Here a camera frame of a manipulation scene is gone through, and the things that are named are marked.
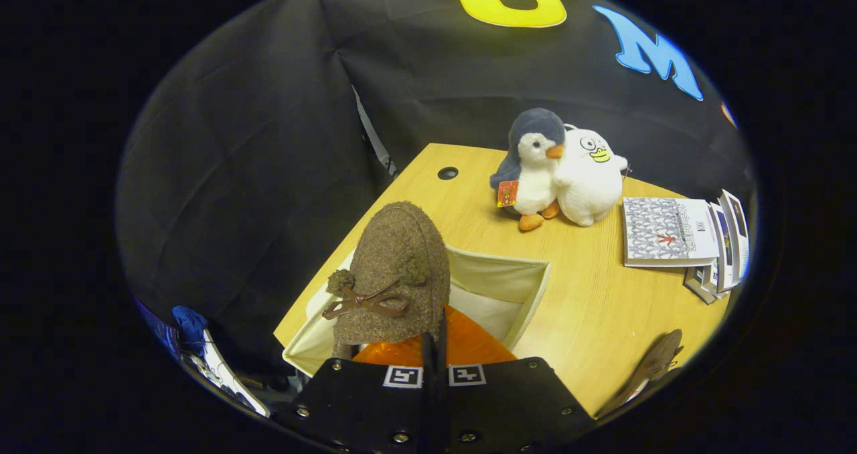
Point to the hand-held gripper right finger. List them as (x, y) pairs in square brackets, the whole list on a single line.
[(509, 407)]

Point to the white book dark photo cover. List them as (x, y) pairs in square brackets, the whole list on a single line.
[(736, 230)]

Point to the white duck plush toy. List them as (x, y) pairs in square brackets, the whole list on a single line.
[(589, 186)]

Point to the grey patterned book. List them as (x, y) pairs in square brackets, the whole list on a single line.
[(663, 233)]

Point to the dark covered book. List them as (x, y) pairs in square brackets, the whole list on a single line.
[(699, 285)]

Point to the grey white penguin plush toy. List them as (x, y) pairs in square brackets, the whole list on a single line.
[(532, 166)]

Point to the cream fabric storage box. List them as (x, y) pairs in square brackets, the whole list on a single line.
[(502, 280)]

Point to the black desk grommet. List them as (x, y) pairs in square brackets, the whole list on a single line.
[(448, 173)]

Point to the brown fuzzy shoe with bow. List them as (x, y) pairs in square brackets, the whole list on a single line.
[(649, 367), (398, 260)]

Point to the black backdrop cloth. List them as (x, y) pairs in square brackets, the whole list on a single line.
[(254, 139)]

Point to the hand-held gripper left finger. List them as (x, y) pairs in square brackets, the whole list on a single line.
[(368, 407)]

